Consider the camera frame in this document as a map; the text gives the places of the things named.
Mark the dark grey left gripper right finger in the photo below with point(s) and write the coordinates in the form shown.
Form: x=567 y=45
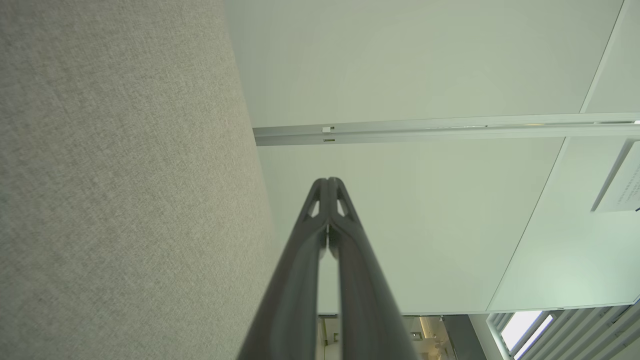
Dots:
x=365 y=290

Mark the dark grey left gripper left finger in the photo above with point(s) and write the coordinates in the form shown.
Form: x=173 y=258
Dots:
x=295 y=280

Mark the grey window slats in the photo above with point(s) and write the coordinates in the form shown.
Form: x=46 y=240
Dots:
x=575 y=335

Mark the white paper notice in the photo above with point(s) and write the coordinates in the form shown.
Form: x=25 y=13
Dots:
x=625 y=185

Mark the grey metal partition post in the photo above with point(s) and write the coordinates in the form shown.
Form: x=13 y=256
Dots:
x=450 y=131

